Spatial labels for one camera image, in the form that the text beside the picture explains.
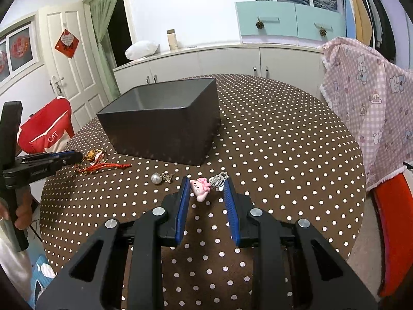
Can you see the orange chair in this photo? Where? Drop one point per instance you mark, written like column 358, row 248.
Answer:
column 397, row 232

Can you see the green curtain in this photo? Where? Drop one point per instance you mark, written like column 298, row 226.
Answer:
column 103, row 45

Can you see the dark grey storage box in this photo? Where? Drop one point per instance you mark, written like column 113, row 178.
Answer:
column 155, row 132

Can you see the pearl pendant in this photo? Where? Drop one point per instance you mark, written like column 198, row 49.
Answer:
column 156, row 178

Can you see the light blue hanging garment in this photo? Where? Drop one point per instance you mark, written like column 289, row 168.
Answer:
column 349, row 16

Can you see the blue patterned cloth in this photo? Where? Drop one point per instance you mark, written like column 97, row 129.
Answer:
column 42, row 271

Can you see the red paper-cut window decoration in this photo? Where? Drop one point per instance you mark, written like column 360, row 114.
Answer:
column 21, row 46
column 2, row 61

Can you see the red tassel knot charm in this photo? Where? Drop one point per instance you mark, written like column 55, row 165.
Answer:
column 106, row 167

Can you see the white low cabinet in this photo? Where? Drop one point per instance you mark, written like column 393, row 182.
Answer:
column 209, row 61

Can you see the white pillow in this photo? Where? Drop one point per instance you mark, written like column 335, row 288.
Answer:
column 142, row 51

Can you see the mustard hanging garment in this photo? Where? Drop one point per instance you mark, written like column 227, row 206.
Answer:
column 361, row 16

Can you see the beige bottle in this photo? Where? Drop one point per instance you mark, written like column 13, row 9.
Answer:
column 172, row 40

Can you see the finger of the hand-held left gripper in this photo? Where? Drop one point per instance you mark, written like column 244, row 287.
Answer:
column 48, row 157
column 38, row 171

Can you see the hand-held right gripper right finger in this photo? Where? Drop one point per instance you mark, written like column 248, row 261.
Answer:
column 233, row 213

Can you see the red diamond door ornament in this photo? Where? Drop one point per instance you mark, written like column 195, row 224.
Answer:
column 66, row 43

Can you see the teal drawer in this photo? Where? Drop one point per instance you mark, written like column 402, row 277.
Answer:
column 322, row 19
column 267, row 16

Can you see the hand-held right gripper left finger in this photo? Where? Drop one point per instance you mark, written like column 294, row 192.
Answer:
column 181, row 213

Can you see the red chair cover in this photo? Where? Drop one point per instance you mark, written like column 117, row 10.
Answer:
column 48, row 126

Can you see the brown polka-dot tablecloth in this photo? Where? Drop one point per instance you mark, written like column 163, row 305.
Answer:
column 290, row 168

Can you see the person's left hand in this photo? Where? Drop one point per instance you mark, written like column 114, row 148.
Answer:
column 24, row 210

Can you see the white framed window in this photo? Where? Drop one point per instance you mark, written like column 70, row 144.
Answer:
column 19, row 51

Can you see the person's left forearm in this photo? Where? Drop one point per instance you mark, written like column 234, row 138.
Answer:
column 11, row 258

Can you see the black hanging coat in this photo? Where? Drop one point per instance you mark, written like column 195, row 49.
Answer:
column 385, row 22

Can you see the white panel door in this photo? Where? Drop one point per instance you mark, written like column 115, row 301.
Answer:
column 71, row 71

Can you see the pink printed cloth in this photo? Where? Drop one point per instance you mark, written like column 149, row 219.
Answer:
column 371, row 103

